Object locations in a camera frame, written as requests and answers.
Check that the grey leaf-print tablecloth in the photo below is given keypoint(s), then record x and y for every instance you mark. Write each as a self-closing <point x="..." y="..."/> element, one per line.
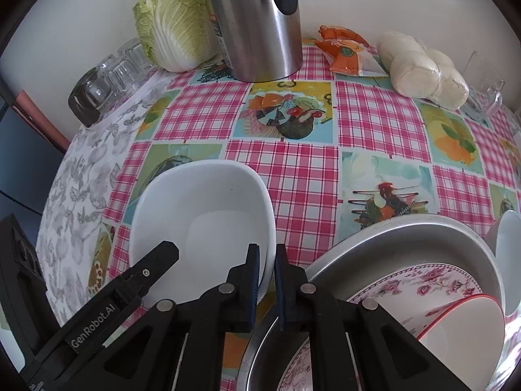
<point x="73" y="195"/>

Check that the stainless steel thermos jug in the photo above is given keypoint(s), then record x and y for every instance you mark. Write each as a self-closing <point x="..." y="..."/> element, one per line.
<point x="252" y="28"/>

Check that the orange sausage pack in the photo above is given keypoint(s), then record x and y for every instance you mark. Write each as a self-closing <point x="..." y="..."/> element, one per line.
<point x="342" y="33"/>

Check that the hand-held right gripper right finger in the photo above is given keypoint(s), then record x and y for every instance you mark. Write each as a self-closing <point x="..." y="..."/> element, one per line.
<point x="281" y="289"/>

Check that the aluminium round pan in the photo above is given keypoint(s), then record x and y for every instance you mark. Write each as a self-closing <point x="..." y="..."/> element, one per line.
<point x="407" y="240"/>

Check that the bag of white steamed buns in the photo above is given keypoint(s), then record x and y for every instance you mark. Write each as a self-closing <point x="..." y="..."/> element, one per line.
<point x="423" y="69"/>

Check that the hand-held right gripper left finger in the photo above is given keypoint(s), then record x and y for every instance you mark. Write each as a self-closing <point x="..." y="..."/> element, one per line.
<point x="254" y="281"/>

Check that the small red-rimmed white bowl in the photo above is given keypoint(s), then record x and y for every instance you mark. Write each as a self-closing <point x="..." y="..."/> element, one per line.
<point x="468" y="334"/>

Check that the dark-bottomed glass tumbler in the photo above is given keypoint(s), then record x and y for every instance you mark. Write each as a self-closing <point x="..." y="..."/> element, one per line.
<point x="87" y="95"/>

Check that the pink checkered picture tablecloth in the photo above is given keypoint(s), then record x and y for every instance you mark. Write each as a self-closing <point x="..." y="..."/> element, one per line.
<point x="301" y="171"/>

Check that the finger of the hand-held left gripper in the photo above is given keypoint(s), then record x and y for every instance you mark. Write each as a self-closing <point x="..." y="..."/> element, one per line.
<point x="156" y="258"/>
<point x="24" y="277"/>

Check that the clear glass mug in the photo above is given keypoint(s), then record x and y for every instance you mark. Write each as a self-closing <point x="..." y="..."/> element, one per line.
<point x="488" y="97"/>

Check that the napa cabbage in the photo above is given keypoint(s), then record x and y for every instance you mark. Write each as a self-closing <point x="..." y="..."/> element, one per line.
<point x="175" y="20"/>

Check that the pink board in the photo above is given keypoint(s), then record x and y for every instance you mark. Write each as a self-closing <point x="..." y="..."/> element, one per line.
<point x="40" y="120"/>

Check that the plain white oval bowl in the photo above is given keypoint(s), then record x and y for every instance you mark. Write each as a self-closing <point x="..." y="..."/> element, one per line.
<point x="203" y="195"/>

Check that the orange and white packet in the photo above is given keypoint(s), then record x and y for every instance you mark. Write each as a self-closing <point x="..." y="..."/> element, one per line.
<point x="350" y="60"/>

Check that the stainless steel basin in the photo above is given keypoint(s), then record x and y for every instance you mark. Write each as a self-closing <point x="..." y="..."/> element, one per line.
<point x="264" y="358"/>

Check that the white bowl with flower print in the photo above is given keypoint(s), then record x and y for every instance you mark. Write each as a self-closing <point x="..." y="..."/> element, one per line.
<point x="508" y="252"/>

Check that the clear glass tumbler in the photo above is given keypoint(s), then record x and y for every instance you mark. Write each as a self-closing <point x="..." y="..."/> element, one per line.
<point x="120" y="74"/>
<point x="134" y="55"/>

